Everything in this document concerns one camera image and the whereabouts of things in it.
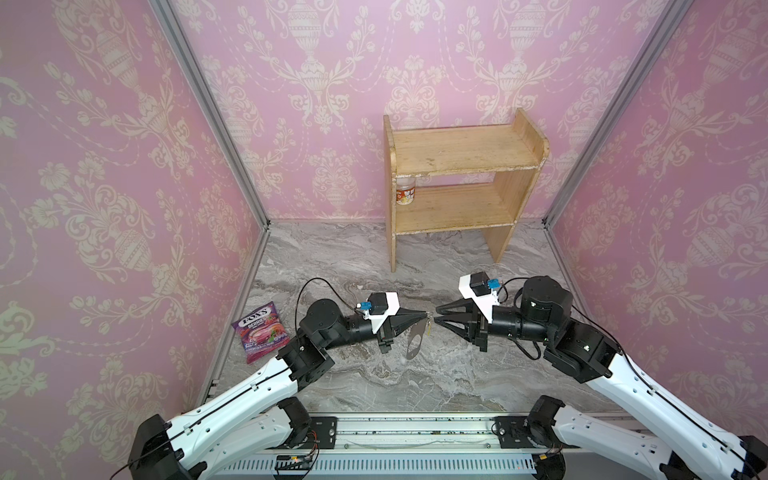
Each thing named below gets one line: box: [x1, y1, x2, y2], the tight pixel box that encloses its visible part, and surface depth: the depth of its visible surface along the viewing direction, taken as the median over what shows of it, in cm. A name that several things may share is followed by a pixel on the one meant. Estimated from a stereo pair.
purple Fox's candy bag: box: [231, 301, 291, 364], surface depth 91 cm
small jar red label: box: [396, 175, 416, 206], surface depth 96 cm
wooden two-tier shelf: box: [383, 108, 550, 272], surface depth 85 cm
